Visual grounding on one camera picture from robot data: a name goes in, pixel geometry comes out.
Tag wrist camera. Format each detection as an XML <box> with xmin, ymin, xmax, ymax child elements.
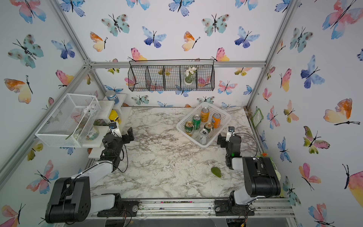
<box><xmin>109</xmin><ymin>122</ymin><xmax>122</xmax><ymax>137</ymax></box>
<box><xmin>226</xmin><ymin>126</ymin><xmax>235</xmax><ymax>142</ymax></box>

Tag orange yellow soda can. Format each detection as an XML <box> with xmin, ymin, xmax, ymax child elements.
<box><xmin>200</xmin><ymin>107</ymin><xmax>210</xmax><ymax>123</ymax></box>

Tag white mesh wall basket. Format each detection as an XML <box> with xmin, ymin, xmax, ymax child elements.
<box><xmin>35</xmin><ymin>93</ymin><xmax>101</xmax><ymax>148</ymax></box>

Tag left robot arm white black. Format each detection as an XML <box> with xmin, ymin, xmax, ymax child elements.
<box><xmin>44</xmin><ymin>128</ymin><xmax>134</xmax><ymax>225</ymax></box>

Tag yellow bottle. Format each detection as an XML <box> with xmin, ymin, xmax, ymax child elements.
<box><xmin>109</xmin><ymin>109</ymin><xmax>122</xmax><ymax>124</ymax></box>

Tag green leaf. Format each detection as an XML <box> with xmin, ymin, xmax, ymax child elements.
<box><xmin>211</xmin><ymin>166</ymin><xmax>222</xmax><ymax>178</ymax></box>

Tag white stepped shelf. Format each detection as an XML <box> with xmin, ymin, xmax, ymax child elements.
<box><xmin>82</xmin><ymin>93</ymin><xmax>132</xmax><ymax>159</ymax></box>

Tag round patterned ceramic jar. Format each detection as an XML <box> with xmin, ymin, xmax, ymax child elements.
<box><xmin>85</xmin><ymin>125</ymin><xmax>100</xmax><ymax>141</ymax></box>

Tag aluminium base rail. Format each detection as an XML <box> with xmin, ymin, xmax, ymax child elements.
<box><xmin>88</xmin><ymin>198</ymin><xmax>295</xmax><ymax>219</ymax></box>

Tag white flowers in vase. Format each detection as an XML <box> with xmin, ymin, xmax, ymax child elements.
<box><xmin>184</xmin><ymin>67</ymin><xmax>197</xmax><ymax>85</ymax></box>

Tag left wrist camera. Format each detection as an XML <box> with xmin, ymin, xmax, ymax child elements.
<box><xmin>109</xmin><ymin>122</ymin><xmax>122</xmax><ymax>137</ymax></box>

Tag blue lidded jar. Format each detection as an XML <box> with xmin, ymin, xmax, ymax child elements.
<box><xmin>105</xmin><ymin>90</ymin><xmax>119</xmax><ymax>104</ymax></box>

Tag green gold-top can white band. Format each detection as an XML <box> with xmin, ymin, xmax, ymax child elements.
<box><xmin>204</xmin><ymin>123</ymin><xmax>214</xmax><ymax>133</ymax></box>

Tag white plastic perforated basket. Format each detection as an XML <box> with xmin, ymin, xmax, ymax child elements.
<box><xmin>176</xmin><ymin>102</ymin><xmax>232</xmax><ymax>148</ymax></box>

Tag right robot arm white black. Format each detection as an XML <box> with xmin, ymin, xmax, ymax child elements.
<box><xmin>214</xmin><ymin>132</ymin><xmax>281</xmax><ymax>216</ymax></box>

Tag green framed wall tag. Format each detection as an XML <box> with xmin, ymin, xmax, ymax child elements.
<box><xmin>252</xmin><ymin>108</ymin><xmax>264</xmax><ymax>128</ymax></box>

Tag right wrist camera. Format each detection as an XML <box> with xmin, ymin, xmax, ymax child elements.
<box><xmin>226</xmin><ymin>126</ymin><xmax>235</xmax><ymax>142</ymax></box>

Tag green gold-top beer can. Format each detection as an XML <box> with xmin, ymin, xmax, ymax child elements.
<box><xmin>184</xmin><ymin>121</ymin><xmax>194</xmax><ymax>136</ymax></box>

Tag orange Fanta can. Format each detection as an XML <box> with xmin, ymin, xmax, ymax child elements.
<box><xmin>212</xmin><ymin>113</ymin><xmax>221</xmax><ymax>129</ymax></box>

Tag white silver tall can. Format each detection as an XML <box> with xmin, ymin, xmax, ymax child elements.
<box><xmin>199</xmin><ymin>129</ymin><xmax>209</xmax><ymax>145</ymax></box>

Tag black wire wall basket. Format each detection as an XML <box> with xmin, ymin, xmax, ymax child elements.
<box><xmin>128</xmin><ymin>59</ymin><xmax>215</xmax><ymax>92</ymax></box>

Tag green soda can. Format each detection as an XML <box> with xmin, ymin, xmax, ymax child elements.
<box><xmin>192</xmin><ymin>114</ymin><xmax>201</xmax><ymax>130</ymax></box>

